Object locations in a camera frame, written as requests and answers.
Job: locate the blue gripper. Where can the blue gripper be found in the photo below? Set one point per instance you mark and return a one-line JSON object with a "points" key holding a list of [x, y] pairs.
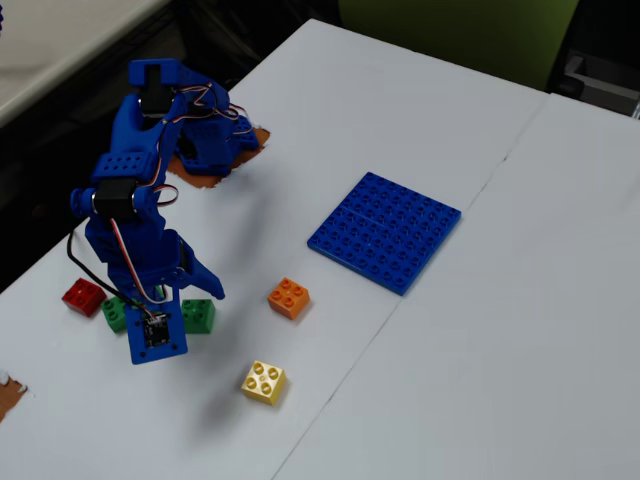
{"points": [[196, 273]]}

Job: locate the green 2x2 block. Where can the green 2x2 block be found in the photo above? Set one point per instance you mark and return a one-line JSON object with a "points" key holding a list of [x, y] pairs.
{"points": [[199, 317]]}

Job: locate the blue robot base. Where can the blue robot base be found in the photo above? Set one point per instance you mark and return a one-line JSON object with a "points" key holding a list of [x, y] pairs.
{"points": [[210, 145]]}

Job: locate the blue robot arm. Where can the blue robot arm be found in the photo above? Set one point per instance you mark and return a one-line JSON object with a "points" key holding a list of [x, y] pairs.
{"points": [[127, 130]]}

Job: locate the green 2x4 block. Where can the green 2x4 block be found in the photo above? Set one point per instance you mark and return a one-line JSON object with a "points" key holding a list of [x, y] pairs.
{"points": [[115, 315]]}

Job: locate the orange 2x2 block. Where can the orange 2x2 block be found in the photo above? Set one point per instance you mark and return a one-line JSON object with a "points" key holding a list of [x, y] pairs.
{"points": [[289, 299]]}

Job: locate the red 2x2 block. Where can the red 2x2 block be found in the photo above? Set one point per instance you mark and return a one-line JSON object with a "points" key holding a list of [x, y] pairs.
{"points": [[84, 297]]}

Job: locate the yellow 2x2 block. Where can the yellow 2x2 block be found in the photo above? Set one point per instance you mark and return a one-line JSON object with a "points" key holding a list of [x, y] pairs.
{"points": [[264, 382]]}

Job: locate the brown torn cardboard patch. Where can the brown torn cardboard patch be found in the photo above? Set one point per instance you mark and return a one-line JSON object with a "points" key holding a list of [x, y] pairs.
{"points": [[7, 395], [200, 180]]}

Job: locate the blue 8x8 studded baseplate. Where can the blue 8x8 studded baseplate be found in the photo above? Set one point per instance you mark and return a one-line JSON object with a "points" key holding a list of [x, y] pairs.
{"points": [[385, 232]]}

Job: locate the white side table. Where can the white side table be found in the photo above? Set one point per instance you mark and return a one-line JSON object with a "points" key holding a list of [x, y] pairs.
{"points": [[50, 35]]}

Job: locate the grey metal box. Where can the grey metal box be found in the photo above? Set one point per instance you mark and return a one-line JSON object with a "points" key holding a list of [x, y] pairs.
{"points": [[600, 80]]}

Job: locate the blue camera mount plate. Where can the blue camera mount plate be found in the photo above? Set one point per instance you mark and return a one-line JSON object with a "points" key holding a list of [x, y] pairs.
{"points": [[157, 345]]}

